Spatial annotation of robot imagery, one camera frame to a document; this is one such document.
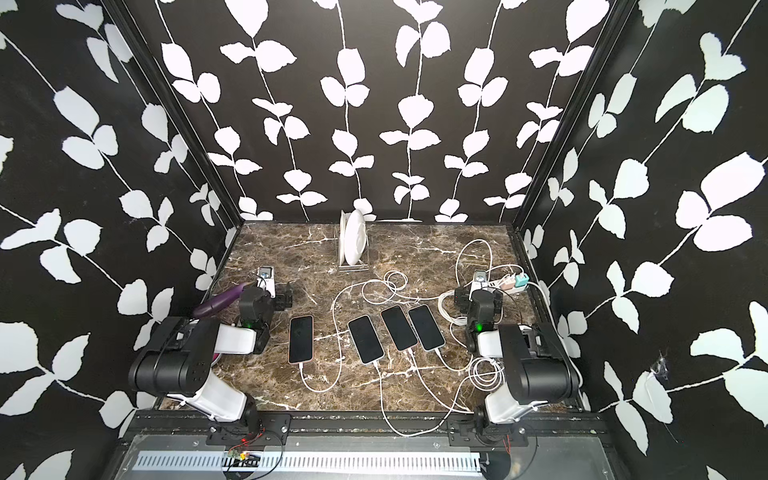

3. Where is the white charging cable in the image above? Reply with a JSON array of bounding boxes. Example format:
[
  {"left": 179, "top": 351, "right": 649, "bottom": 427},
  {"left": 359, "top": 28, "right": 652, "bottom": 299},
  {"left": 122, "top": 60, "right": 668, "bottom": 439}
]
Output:
[
  {"left": 433, "top": 239, "right": 511, "bottom": 394},
  {"left": 298, "top": 280, "right": 385, "bottom": 395},
  {"left": 383, "top": 281, "right": 475, "bottom": 415},
  {"left": 359, "top": 269, "right": 481, "bottom": 439}
]

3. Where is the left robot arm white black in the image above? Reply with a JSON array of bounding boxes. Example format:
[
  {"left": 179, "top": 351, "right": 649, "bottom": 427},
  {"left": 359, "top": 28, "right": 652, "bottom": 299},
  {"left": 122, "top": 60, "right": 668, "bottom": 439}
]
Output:
[{"left": 128, "top": 282, "right": 293, "bottom": 437}]

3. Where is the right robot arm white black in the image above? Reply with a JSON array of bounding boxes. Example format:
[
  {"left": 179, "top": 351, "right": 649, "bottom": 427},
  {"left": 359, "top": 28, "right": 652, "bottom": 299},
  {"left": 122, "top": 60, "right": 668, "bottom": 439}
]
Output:
[{"left": 453, "top": 287, "right": 579, "bottom": 433}]

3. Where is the white power strip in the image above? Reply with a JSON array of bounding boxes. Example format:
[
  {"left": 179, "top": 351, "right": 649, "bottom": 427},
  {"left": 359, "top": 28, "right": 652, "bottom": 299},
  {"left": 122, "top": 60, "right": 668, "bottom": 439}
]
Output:
[{"left": 483, "top": 273, "right": 530, "bottom": 295}]

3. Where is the clear plate rack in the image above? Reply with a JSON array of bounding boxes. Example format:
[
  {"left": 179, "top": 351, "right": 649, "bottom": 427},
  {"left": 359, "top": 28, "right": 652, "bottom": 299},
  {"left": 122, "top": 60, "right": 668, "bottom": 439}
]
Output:
[{"left": 338, "top": 237, "right": 370, "bottom": 273}]

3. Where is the purple eggplant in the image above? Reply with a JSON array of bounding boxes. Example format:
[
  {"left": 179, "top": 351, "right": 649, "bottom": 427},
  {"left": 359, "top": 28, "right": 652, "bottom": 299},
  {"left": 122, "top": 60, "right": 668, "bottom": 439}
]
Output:
[{"left": 191, "top": 283, "right": 248, "bottom": 319}]

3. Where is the white plate front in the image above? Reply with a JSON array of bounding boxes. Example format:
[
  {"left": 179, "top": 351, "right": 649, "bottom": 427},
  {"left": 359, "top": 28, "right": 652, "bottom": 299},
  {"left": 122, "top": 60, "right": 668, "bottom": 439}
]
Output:
[{"left": 345, "top": 210, "right": 367, "bottom": 264}]

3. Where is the white plate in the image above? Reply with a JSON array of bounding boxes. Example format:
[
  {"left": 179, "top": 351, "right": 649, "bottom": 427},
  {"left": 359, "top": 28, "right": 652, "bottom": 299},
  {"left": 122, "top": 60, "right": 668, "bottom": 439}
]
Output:
[
  {"left": 338, "top": 211, "right": 348, "bottom": 267},
  {"left": 345, "top": 210, "right": 367, "bottom": 264}
]

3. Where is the white plate rear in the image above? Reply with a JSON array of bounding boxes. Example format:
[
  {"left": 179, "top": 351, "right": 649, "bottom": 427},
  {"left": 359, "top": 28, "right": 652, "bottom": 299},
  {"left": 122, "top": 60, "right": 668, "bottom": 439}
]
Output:
[{"left": 338, "top": 211, "right": 348, "bottom": 267}]

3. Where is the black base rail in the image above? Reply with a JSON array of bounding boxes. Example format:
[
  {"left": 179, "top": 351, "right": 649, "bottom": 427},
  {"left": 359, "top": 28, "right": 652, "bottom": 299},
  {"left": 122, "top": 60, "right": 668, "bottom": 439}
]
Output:
[{"left": 123, "top": 410, "right": 612, "bottom": 449}]

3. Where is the white perforated cable duct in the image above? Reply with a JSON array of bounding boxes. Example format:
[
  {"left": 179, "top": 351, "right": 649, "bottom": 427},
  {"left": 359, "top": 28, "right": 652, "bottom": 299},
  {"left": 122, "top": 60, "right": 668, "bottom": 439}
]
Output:
[{"left": 130, "top": 451, "right": 481, "bottom": 476}]

